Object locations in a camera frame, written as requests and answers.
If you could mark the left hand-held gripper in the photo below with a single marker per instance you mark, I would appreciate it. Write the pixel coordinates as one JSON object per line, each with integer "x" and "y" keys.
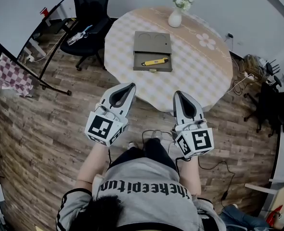
{"x": 101, "y": 126}

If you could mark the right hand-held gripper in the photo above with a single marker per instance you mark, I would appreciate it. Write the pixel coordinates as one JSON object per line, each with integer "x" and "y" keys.
{"x": 199, "y": 141}

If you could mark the yellow small knife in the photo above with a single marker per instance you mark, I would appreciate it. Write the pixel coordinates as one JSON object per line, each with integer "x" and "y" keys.
{"x": 154, "y": 61}

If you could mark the grey drawer box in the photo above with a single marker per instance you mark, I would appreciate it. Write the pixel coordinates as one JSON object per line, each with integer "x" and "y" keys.
{"x": 151, "y": 42}

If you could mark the person's left forearm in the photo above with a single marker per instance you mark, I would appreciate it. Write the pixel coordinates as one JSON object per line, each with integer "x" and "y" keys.
{"x": 89, "y": 167}

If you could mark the person's right forearm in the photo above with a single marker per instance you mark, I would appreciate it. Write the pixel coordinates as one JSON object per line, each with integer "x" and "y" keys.
{"x": 190, "y": 177}

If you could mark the round table with checkered cloth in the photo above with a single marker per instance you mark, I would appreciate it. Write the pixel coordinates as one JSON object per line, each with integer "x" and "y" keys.
{"x": 192, "y": 76}

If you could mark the person's right shoe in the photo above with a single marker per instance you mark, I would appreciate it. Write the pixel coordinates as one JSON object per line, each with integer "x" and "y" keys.
{"x": 156, "y": 133}

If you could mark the person's shoe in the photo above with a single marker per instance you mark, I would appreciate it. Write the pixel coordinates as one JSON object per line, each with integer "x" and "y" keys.
{"x": 132, "y": 145}
{"x": 156, "y": 133}

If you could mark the person's left shoe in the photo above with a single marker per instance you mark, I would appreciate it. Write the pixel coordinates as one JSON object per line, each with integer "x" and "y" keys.
{"x": 132, "y": 145}

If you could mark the person's black trousers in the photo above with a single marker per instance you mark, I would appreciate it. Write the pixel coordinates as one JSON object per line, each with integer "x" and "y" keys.
{"x": 154, "y": 150}

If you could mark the white power strip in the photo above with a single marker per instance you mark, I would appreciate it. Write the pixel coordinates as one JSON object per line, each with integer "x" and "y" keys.
{"x": 30, "y": 58}
{"x": 249, "y": 76}

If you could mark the clear plastic packet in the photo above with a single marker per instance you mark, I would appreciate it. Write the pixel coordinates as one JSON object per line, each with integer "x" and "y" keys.
{"x": 78, "y": 36}

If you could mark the black swivel chair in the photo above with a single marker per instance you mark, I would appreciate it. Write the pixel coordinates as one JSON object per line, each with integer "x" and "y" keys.
{"x": 269, "y": 107}

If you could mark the white ribbed vase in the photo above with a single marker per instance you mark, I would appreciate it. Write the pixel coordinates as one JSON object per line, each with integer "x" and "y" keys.
{"x": 175, "y": 19}

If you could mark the black router with antennas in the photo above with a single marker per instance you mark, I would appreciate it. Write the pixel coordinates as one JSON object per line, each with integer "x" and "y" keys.
{"x": 274, "y": 67}

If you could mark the person's grey printed shirt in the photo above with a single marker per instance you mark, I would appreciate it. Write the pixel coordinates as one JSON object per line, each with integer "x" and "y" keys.
{"x": 146, "y": 201}

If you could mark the checkered cloth on stand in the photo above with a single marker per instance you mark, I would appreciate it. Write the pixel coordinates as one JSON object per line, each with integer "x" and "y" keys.
{"x": 12, "y": 76}

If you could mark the white flower bunch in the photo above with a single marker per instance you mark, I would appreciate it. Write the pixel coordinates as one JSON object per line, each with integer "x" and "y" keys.
{"x": 183, "y": 0}

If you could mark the red plastic holder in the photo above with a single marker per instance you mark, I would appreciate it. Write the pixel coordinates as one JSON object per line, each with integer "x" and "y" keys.
{"x": 45, "y": 11}

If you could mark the whiteboard on black stand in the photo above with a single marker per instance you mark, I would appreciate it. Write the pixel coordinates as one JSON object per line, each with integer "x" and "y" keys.
{"x": 19, "y": 13}

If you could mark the red tool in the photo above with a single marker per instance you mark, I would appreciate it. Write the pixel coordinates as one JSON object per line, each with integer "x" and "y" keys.
{"x": 274, "y": 216}

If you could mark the black wall adapter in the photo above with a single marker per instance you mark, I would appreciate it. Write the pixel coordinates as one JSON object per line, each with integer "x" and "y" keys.
{"x": 230, "y": 35}

